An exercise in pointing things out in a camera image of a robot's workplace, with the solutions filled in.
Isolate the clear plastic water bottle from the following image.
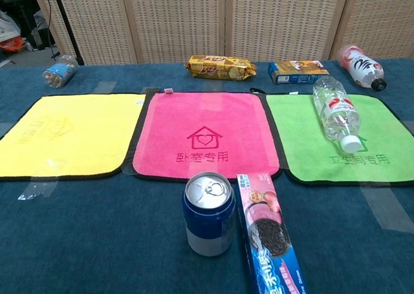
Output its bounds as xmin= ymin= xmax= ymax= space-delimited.
xmin=312 ymin=75 xmax=362 ymax=153

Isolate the white red drink bottle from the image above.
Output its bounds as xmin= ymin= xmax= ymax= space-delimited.
xmin=338 ymin=44 xmax=388 ymax=92

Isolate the pink microfiber cloth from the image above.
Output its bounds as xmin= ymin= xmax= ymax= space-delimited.
xmin=131 ymin=91 xmax=281 ymax=181

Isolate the yellow biscuit packet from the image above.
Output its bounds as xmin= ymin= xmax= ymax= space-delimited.
xmin=184 ymin=54 xmax=257 ymax=82

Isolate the green microfiber cloth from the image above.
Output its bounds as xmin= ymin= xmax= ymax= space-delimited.
xmin=265 ymin=93 xmax=414 ymax=187

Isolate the blue orange snack box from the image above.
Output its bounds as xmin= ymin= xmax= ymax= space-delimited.
xmin=267 ymin=60 xmax=330 ymax=85

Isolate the blue pink Oreo box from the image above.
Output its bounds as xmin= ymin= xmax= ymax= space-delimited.
xmin=235 ymin=173 xmax=310 ymax=294

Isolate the woven wooden folding screen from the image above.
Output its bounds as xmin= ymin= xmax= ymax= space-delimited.
xmin=30 ymin=0 xmax=414 ymax=67

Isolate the yellow microfiber cloth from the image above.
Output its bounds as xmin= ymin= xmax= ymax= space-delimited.
xmin=0 ymin=93 xmax=147 ymax=181

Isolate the blue carpet table cover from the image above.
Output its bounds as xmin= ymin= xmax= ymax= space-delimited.
xmin=0 ymin=59 xmax=414 ymax=294

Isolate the black tripod stand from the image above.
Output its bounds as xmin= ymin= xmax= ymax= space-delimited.
xmin=48 ymin=0 xmax=85 ymax=67

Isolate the orange plastic bag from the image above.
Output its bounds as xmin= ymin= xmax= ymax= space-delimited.
xmin=0 ymin=36 xmax=25 ymax=52

